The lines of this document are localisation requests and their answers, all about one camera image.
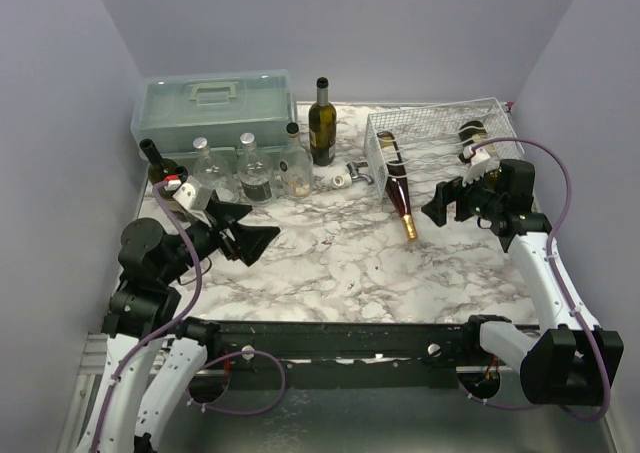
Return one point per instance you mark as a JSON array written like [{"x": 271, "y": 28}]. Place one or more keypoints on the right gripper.
[{"x": 460, "y": 202}]

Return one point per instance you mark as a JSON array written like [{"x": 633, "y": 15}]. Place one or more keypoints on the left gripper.
[{"x": 250, "y": 240}]

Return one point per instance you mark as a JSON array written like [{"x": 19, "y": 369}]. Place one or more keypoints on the clear bottle dark label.
[{"x": 255, "y": 172}]

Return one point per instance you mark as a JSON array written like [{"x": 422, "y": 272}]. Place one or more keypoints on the clear bottle red cap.
[{"x": 213, "y": 171}]

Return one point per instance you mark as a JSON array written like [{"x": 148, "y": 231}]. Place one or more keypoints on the green bottle black cap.
[{"x": 474, "y": 132}]

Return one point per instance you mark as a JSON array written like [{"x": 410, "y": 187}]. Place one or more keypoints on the clear glass wine bottle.
[{"x": 295, "y": 165}]

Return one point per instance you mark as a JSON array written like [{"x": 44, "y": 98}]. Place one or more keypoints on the dark green bottle black neck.
[{"x": 159, "y": 168}]

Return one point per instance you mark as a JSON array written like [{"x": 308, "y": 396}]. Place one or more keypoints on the dark green brown-label wine bottle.
[{"x": 322, "y": 119}]

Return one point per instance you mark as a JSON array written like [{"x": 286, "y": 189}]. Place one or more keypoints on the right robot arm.
[{"x": 574, "y": 360}]

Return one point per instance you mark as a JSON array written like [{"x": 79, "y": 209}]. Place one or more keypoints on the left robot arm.
[{"x": 153, "y": 349}]

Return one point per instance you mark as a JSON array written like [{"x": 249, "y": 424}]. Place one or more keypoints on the red bottle gold foil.
[{"x": 396, "y": 185}]

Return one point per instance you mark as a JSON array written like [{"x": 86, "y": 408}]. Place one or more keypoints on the white plastic pipe fitting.
[{"x": 339, "y": 181}]

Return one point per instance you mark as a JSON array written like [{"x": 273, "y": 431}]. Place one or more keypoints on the green plastic toolbox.
[{"x": 173, "y": 111}]

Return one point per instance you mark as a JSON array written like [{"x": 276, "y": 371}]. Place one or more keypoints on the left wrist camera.
[{"x": 192, "y": 195}]

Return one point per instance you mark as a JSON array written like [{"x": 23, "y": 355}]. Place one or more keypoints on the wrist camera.
[
  {"x": 192, "y": 195},
  {"x": 479, "y": 163}
]

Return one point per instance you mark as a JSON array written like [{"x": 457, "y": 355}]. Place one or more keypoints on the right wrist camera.
[{"x": 479, "y": 163}]

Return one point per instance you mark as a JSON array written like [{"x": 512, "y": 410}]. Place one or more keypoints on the white wire wine rack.
[{"x": 428, "y": 139}]

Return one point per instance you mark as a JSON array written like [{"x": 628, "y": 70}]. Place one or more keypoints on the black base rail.
[{"x": 267, "y": 355}]

